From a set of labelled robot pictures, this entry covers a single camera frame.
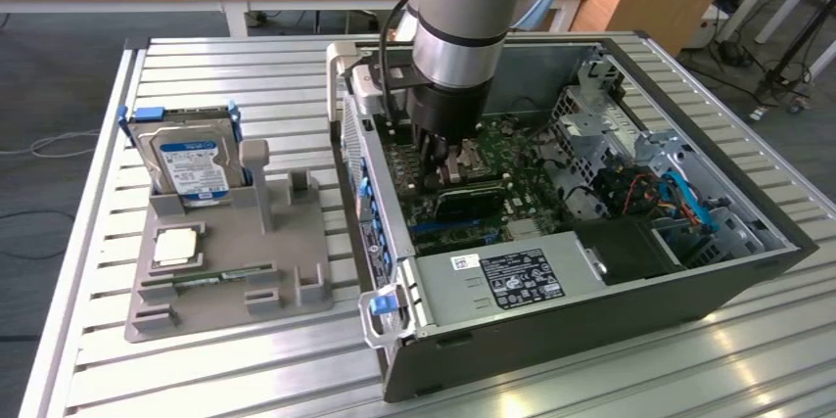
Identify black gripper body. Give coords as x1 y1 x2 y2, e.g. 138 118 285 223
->
405 81 490 139

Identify black graphics card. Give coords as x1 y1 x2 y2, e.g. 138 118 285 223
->
430 181 509 224

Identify metal CPU socket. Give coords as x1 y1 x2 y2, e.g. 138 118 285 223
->
446 137 494 182

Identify green motherboard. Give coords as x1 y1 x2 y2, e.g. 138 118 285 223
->
377 112 576 255

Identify blue expansion slot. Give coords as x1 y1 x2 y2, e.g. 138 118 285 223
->
409 216 484 236

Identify blue card retention clips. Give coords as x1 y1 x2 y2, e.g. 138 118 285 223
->
354 163 394 270

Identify silver chipset heatsink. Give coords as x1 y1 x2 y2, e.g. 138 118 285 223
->
502 219 545 243

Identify grey power supply unit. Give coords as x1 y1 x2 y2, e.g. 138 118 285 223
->
398 233 609 332

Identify grey parts rack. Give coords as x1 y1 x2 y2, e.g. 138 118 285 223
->
122 138 336 345

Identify hard disk with blue carrier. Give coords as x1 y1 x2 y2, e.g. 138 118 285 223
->
116 100 244 209

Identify green RAM stick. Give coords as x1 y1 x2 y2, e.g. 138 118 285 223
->
169 268 276 288

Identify black open PC case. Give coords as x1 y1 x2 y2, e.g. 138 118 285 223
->
324 37 821 404

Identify silver CPU chip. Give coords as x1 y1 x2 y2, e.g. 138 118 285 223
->
153 229 201 265

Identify white floor box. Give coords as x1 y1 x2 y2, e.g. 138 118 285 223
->
694 4 738 51

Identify black wheeled stand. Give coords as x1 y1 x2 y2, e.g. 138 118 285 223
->
756 0 836 114

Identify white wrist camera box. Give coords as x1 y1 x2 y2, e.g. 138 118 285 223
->
350 61 425 116

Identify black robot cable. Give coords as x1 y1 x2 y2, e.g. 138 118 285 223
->
376 0 426 128

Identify red orange wire bundle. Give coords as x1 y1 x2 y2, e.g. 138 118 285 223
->
618 175 680 216

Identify blue flat wire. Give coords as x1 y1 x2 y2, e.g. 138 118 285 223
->
658 170 720 236

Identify white floor cable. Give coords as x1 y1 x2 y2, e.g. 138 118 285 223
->
0 127 104 159

